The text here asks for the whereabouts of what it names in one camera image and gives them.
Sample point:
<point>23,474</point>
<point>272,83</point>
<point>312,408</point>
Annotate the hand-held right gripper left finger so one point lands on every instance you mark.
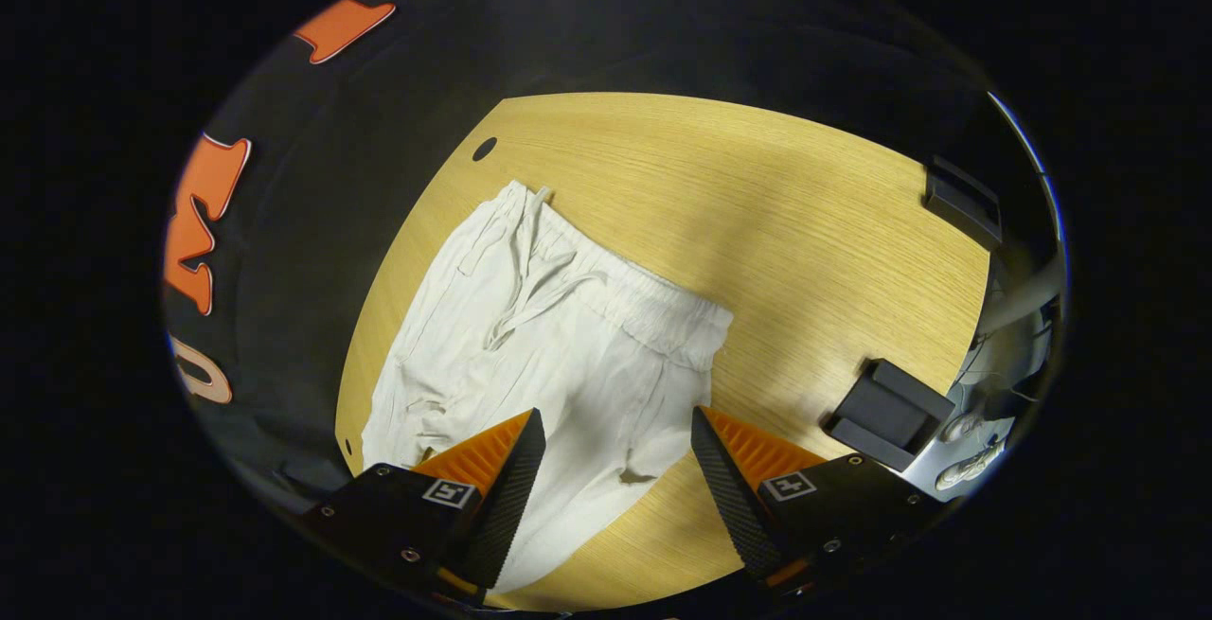
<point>507,497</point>

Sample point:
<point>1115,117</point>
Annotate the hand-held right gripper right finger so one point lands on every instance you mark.
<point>734,497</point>

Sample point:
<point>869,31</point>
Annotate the white jeans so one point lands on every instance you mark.
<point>530,345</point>

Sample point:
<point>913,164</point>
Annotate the black gripper holder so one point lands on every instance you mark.
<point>885,416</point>
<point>961,203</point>

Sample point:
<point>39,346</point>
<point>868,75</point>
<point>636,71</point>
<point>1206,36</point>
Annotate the white pipe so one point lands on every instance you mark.
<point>1023,293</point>

